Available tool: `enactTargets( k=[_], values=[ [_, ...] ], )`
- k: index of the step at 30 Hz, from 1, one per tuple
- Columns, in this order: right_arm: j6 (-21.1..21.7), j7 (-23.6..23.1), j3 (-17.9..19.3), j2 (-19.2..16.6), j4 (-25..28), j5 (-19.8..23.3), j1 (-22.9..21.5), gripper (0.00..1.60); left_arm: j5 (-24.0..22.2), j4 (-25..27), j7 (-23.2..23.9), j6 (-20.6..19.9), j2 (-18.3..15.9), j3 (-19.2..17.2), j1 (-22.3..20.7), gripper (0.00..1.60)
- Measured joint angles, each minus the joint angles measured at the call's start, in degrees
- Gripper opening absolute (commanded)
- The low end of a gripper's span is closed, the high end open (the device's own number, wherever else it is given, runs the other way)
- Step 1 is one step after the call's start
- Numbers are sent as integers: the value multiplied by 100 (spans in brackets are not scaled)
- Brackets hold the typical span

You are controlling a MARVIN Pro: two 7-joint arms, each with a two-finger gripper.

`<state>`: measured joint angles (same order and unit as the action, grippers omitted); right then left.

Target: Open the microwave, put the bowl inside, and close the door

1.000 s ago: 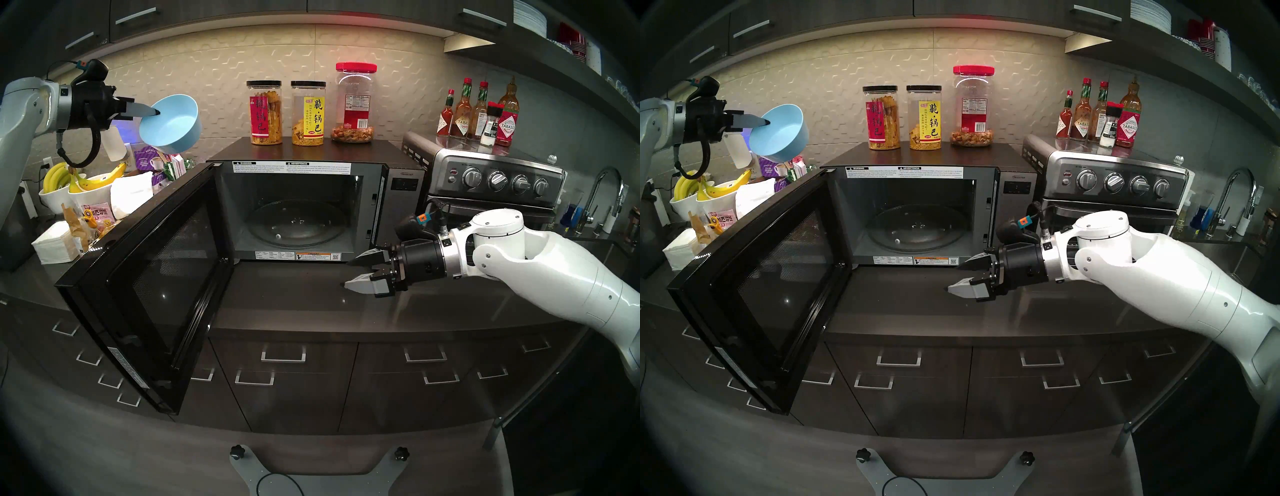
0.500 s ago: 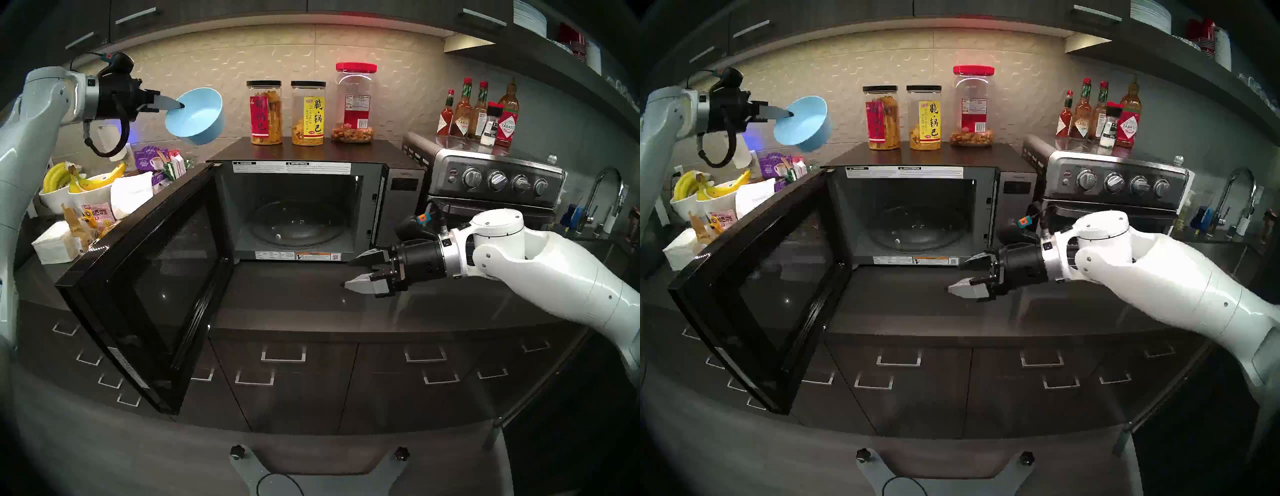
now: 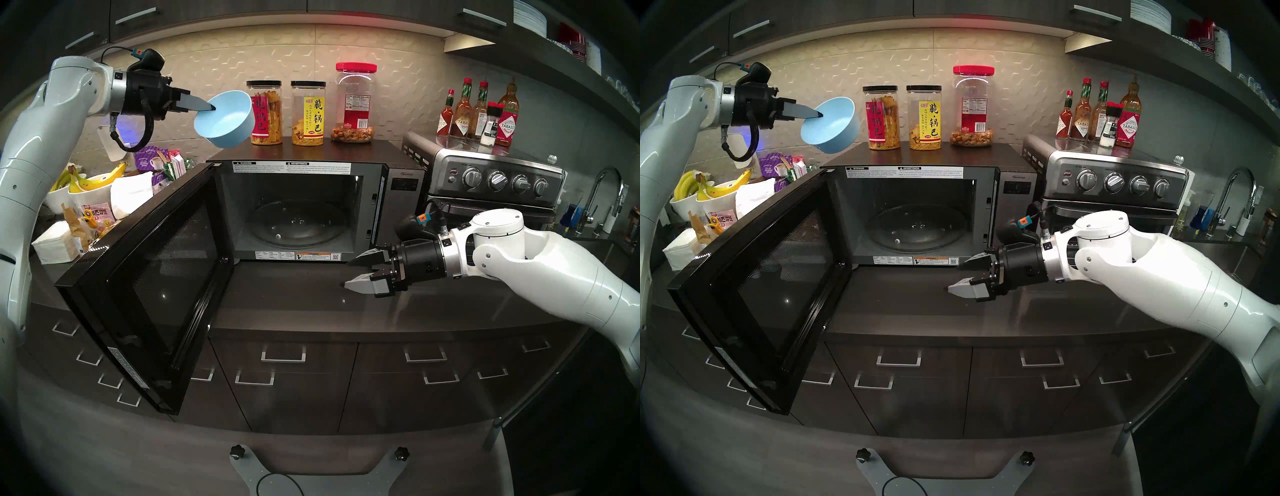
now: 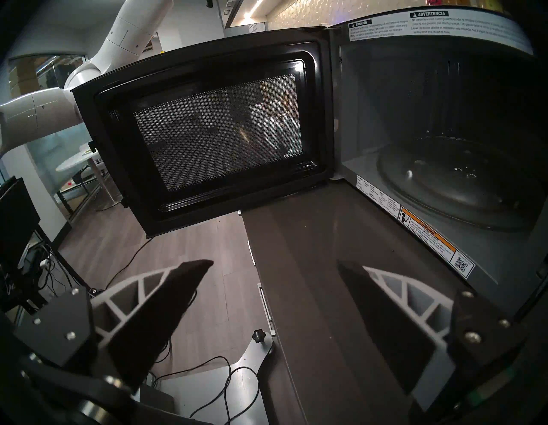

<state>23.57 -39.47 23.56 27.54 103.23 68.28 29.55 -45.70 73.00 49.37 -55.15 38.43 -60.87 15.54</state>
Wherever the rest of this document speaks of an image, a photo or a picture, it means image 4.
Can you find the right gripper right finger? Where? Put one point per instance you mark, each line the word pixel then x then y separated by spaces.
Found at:
pixel 398 334

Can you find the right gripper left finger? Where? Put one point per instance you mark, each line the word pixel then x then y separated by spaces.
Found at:
pixel 162 308

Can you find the black glass microwave door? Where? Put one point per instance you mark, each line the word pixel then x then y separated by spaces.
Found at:
pixel 115 163

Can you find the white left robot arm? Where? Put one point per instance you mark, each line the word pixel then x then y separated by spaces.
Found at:
pixel 38 115

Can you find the glass microwave turntable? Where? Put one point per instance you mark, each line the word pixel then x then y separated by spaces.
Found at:
pixel 458 184

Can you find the black Panasonic microwave body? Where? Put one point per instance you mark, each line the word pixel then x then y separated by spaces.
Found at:
pixel 428 77

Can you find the black base knob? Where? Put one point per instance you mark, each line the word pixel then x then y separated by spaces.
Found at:
pixel 258 336

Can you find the dark wood drawer cabinet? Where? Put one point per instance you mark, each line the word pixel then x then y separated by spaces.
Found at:
pixel 282 385

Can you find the white round table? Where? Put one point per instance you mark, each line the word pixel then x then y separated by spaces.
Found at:
pixel 79 160

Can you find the black computer monitor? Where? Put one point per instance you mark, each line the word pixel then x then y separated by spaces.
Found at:
pixel 17 218

